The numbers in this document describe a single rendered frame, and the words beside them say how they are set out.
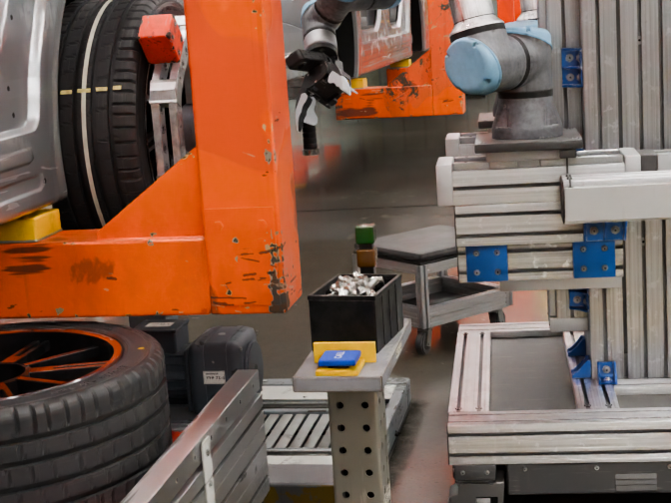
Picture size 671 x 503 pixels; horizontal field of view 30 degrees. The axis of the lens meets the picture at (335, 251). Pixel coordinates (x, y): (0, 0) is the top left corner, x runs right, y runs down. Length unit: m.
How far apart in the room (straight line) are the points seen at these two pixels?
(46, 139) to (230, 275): 0.51
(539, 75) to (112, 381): 1.10
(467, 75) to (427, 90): 4.08
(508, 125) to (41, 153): 0.99
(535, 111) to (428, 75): 4.00
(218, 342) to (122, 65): 0.66
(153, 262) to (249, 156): 0.30
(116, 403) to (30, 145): 0.67
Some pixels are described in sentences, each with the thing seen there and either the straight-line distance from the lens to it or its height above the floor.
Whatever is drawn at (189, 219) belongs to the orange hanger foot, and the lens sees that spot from 2.56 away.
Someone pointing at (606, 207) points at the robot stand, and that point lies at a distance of 2.58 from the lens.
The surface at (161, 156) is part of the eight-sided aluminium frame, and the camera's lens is 2.87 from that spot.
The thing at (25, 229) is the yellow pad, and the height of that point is 0.71.
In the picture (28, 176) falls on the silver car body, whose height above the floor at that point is 0.82.
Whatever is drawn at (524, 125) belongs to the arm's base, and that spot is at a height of 0.85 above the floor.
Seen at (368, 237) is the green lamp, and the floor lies 0.64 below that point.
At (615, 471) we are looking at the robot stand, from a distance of 2.75.
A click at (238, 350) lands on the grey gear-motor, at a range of 2.79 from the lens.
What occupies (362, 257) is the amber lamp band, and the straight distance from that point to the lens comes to 2.66.
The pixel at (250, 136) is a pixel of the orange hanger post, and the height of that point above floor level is 0.88.
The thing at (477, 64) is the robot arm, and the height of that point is 0.99.
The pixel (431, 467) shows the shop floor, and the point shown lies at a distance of 3.11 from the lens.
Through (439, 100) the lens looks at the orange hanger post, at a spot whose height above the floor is 0.60.
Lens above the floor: 1.12
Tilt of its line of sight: 11 degrees down
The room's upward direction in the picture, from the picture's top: 4 degrees counter-clockwise
